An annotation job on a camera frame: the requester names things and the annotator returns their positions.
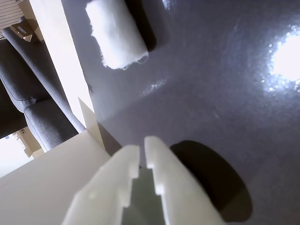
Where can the white gauze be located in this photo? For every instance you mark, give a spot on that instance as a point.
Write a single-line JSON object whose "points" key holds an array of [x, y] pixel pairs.
{"points": [[117, 35]]}

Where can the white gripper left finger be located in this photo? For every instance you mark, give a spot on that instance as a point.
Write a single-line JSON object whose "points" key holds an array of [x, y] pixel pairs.
{"points": [[103, 187]]}

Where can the black table mat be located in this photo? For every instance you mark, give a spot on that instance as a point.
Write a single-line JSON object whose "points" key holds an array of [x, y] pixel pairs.
{"points": [[199, 98]]}

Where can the brown cardboard box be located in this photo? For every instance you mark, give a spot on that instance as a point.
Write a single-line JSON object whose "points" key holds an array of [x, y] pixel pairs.
{"points": [[22, 30]]}

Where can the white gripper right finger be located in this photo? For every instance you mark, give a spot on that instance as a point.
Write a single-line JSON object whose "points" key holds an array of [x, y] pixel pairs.
{"points": [[174, 185]]}

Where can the grey fabric chair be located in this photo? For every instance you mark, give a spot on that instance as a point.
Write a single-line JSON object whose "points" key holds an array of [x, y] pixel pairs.
{"points": [[28, 93]]}

